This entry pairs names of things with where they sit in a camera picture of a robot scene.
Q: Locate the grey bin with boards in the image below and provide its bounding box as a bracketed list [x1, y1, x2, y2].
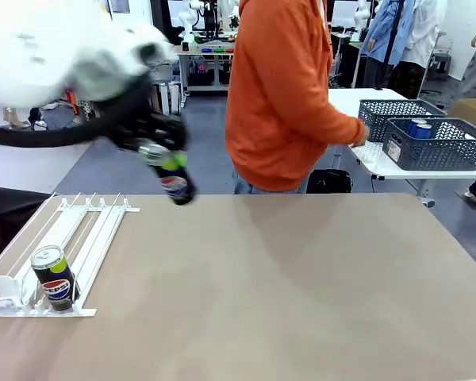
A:
[152, 81, 183, 118]

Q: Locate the black clothes rack pole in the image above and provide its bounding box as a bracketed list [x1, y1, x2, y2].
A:
[382, 0, 405, 90]

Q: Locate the person in orange hoodie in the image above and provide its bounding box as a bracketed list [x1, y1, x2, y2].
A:
[225, 0, 368, 195]

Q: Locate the blue-grey plastic basket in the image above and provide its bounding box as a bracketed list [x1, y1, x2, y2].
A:
[382, 117, 476, 171]
[359, 98, 447, 143]

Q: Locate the black round bin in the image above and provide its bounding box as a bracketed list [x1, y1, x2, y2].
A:
[305, 168, 354, 194]

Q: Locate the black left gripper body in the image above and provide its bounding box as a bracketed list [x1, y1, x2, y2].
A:
[110, 110, 190, 154]

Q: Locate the black Pepsi can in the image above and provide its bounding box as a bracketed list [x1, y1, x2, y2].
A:
[136, 143, 198, 206]
[30, 244, 80, 313]

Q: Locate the grey workbench cart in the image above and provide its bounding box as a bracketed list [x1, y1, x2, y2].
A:
[173, 39, 237, 97]

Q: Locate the brown cardboard box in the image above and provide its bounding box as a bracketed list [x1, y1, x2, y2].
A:
[447, 98, 476, 134]

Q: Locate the black cloth covered stand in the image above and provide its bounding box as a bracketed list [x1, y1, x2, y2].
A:
[0, 186, 52, 263]

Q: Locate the black robot cable hose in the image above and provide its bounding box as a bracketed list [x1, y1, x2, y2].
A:
[0, 75, 152, 149]

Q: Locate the white wire can dispenser rack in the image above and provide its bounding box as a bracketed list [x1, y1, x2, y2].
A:
[0, 191, 140, 318]

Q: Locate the grey step stool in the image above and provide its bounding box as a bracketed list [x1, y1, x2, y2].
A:
[427, 33, 451, 76]

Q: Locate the hanging white coat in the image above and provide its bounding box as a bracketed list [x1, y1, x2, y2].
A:
[404, 0, 447, 69]

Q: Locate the person's right hand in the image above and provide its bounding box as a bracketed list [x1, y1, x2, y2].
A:
[351, 122, 372, 148]

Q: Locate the white side table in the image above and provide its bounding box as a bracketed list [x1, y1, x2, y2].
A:
[327, 87, 476, 207]

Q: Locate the person's right forearm orange sleeve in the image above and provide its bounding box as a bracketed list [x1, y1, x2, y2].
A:
[313, 97, 367, 146]

